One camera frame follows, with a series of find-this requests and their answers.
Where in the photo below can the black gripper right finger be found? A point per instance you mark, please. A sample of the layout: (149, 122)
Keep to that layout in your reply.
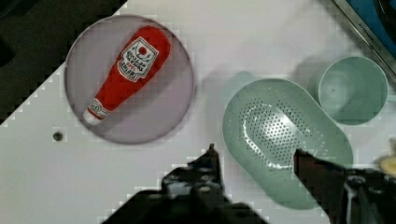
(348, 196)

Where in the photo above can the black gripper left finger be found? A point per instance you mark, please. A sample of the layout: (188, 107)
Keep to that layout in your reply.
(203, 172)

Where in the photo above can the green oval strainer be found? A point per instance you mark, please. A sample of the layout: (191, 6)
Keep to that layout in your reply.
(265, 122)

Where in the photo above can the yellow banana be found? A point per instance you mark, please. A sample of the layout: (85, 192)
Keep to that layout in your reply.
(387, 163)

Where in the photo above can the grey round plate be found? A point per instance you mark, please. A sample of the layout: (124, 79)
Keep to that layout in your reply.
(149, 114)

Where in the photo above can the green cup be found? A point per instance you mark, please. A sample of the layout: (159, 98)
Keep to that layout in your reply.
(352, 91)

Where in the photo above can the red plush ketchup bottle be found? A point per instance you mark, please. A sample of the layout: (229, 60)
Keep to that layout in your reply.
(137, 63)

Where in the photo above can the black toaster oven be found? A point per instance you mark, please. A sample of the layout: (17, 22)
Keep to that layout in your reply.
(374, 21)

